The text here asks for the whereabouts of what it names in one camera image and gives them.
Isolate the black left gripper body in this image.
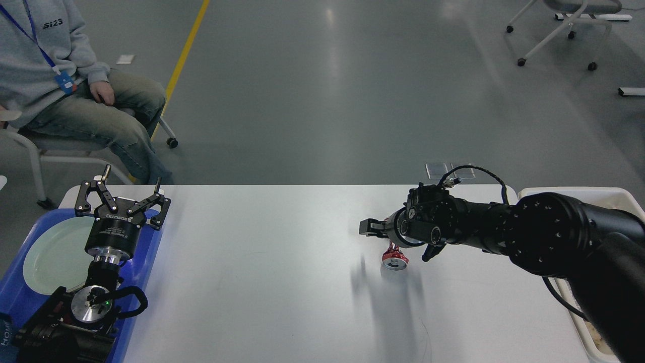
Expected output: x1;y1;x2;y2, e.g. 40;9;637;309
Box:
85;212;147;261

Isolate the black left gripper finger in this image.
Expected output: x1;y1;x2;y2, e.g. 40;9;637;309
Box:
127;177;172;231
75;164;121;217

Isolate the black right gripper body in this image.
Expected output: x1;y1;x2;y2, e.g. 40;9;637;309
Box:
385;207;444;248

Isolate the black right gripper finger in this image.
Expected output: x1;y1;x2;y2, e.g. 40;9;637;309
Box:
359;218;389;237
421;244;445;262

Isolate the crushed red soda can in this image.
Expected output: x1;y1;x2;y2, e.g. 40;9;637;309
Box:
381;242;409;271

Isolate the mint green plate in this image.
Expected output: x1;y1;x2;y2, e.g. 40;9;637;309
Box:
23;216;94;295

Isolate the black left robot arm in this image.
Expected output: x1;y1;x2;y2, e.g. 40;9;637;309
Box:
12;165;171;362

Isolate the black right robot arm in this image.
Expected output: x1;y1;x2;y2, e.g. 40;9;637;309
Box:
359;170;644;362

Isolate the left floor outlet plate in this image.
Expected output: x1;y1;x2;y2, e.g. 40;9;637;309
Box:
425;162;452;180

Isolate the floor outlet plate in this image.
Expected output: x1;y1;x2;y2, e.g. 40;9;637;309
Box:
425;162;452;180
448;162;476;179

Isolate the white chair of person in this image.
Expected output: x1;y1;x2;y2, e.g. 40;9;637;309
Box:
0;106;179;210

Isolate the right floor outlet plate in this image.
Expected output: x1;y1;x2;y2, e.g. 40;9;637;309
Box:
448;162;476;179

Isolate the seated person grey hoodie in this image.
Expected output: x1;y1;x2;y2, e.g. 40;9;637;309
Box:
1;1;174;185

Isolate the beige plastic bin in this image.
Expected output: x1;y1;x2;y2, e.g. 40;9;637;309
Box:
518;187;644;362

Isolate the white floor bar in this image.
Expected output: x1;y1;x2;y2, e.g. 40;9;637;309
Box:
618;87;645;97

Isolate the white desk foot bar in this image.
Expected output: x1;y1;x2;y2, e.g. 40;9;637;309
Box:
554;13;633;22

